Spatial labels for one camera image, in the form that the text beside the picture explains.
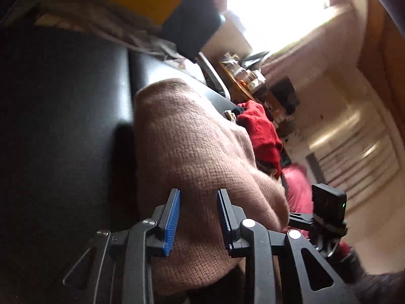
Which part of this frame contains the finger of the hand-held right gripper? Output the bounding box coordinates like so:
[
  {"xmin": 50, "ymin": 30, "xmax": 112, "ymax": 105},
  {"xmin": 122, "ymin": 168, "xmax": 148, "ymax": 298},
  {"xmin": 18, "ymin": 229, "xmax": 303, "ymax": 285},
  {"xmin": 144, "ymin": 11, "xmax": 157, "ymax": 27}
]
[{"xmin": 287, "ymin": 212, "xmax": 317, "ymax": 230}]

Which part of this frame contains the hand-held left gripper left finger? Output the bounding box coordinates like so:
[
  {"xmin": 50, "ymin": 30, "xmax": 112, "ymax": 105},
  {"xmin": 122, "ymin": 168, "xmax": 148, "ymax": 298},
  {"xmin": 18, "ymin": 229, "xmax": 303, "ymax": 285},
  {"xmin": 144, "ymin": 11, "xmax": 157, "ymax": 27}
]
[{"xmin": 63, "ymin": 189, "xmax": 181, "ymax": 304}]

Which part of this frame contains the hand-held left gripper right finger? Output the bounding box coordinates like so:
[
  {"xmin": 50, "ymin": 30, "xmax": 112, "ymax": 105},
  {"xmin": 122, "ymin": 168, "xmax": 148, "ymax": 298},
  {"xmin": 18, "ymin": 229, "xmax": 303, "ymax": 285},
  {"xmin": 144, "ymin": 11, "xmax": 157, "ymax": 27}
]
[{"xmin": 216, "ymin": 189, "xmax": 358, "ymax": 304}]

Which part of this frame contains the pink knit sweater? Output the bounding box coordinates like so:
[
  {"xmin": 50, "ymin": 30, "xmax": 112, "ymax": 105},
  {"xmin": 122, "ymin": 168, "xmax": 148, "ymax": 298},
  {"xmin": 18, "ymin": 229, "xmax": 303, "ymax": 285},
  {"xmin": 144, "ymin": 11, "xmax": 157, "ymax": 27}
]
[{"xmin": 133, "ymin": 78, "xmax": 290, "ymax": 296}]

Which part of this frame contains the person's right forearm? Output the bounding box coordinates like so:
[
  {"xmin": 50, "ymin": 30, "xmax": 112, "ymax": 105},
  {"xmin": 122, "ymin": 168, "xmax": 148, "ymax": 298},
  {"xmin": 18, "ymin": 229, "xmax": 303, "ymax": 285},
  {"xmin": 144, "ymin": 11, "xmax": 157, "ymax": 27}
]
[{"xmin": 357, "ymin": 271, "xmax": 405, "ymax": 304}]

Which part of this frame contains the red garment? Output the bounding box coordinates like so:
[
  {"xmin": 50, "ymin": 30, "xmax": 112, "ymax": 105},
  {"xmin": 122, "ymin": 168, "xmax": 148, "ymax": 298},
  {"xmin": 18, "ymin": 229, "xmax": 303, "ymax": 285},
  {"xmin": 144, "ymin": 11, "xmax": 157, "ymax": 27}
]
[{"xmin": 237, "ymin": 100, "xmax": 284, "ymax": 178}]

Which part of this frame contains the black box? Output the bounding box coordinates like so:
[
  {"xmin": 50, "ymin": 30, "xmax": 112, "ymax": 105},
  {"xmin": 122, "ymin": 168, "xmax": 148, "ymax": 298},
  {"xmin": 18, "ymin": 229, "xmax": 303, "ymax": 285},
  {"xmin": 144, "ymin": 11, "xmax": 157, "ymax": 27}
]
[{"xmin": 270, "ymin": 78, "xmax": 301, "ymax": 115}]

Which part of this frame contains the wooden side table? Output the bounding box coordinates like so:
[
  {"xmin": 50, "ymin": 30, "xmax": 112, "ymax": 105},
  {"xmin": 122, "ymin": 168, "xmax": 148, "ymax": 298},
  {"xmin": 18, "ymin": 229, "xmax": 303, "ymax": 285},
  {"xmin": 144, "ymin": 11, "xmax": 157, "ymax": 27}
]
[{"xmin": 220, "ymin": 62, "xmax": 276, "ymax": 115}]

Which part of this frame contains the black leather sofa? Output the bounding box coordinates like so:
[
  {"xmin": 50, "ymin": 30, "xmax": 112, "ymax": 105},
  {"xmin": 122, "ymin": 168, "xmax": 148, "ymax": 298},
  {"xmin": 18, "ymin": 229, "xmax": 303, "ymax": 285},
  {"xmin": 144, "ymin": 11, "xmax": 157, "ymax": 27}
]
[{"xmin": 0, "ymin": 22, "xmax": 244, "ymax": 304}]

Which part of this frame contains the grey chair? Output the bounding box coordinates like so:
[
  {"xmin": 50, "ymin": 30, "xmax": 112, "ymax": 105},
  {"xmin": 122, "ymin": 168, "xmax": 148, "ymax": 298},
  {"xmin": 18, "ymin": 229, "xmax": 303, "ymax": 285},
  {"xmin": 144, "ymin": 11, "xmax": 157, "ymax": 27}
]
[{"xmin": 198, "ymin": 52, "xmax": 231, "ymax": 99}]

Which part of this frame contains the crumpled grey cloth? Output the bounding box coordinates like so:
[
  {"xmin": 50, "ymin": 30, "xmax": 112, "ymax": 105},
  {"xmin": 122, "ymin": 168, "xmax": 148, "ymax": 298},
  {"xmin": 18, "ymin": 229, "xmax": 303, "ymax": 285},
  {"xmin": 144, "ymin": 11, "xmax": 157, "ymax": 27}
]
[{"xmin": 41, "ymin": 0, "xmax": 190, "ymax": 64}]

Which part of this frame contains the bright window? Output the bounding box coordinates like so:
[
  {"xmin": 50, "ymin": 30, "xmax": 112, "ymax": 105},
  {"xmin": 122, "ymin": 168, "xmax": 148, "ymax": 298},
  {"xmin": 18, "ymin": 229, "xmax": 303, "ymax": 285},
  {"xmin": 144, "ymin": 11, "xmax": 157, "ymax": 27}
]
[{"xmin": 226, "ymin": 0, "xmax": 330, "ymax": 54}]

